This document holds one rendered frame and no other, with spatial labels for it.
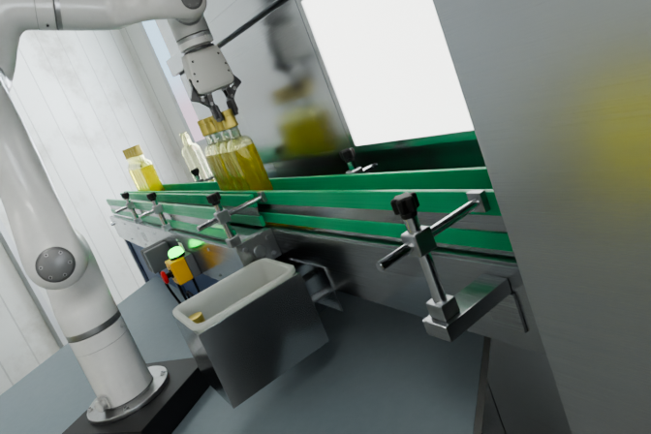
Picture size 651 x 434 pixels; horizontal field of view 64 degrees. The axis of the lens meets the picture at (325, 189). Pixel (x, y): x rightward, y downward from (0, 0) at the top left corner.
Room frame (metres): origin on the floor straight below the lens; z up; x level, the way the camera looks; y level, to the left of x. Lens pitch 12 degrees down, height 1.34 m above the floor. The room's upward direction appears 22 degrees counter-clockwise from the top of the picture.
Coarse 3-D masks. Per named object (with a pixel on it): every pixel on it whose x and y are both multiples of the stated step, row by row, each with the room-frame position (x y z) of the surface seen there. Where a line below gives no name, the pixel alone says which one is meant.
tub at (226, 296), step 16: (240, 272) 1.06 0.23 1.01; (256, 272) 1.07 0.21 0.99; (272, 272) 1.04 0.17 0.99; (288, 272) 0.94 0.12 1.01; (208, 288) 1.03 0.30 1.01; (224, 288) 1.04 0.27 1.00; (240, 288) 1.05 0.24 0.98; (256, 288) 1.06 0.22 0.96; (272, 288) 0.93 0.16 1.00; (192, 304) 1.00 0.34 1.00; (208, 304) 1.02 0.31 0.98; (224, 304) 1.03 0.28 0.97; (240, 304) 0.88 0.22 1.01; (208, 320) 0.86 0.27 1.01
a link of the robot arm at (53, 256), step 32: (0, 96) 1.05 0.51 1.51; (0, 128) 1.07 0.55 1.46; (0, 160) 1.07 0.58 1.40; (32, 160) 1.10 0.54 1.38; (0, 192) 1.08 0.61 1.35; (32, 192) 1.08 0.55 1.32; (32, 224) 1.05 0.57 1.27; (64, 224) 1.07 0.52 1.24; (32, 256) 1.02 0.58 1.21; (64, 256) 1.03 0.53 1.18; (64, 288) 1.04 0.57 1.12
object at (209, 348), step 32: (288, 288) 0.93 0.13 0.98; (320, 288) 1.02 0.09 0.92; (224, 320) 0.87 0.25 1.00; (256, 320) 0.89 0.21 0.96; (288, 320) 0.92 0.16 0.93; (320, 320) 0.95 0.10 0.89; (192, 352) 0.98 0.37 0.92; (224, 352) 0.86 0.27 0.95; (256, 352) 0.88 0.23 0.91; (288, 352) 0.91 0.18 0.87; (224, 384) 0.84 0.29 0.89; (256, 384) 0.87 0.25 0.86
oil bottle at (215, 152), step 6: (216, 144) 1.37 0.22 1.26; (216, 150) 1.36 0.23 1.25; (216, 156) 1.37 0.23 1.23; (216, 162) 1.38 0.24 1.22; (222, 162) 1.36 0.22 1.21; (222, 168) 1.36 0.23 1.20; (222, 174) 1.38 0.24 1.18; (228, 174) 1.36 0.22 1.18; (228, 180) 1.36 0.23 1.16; (228, 186) 1.38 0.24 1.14
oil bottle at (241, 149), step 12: (228, 144) 1.28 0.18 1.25; (240, 144) 1.26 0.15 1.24; (252, 144) 1.27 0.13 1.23; (240, 156) 1.26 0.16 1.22; (252, 156) 1.27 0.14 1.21; (240, 168) 1.26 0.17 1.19; (252, 168) 1.26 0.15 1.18; (240, 180) 1.29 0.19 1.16; (252, 180) 1.26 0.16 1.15; (264, 180) 1.27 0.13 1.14
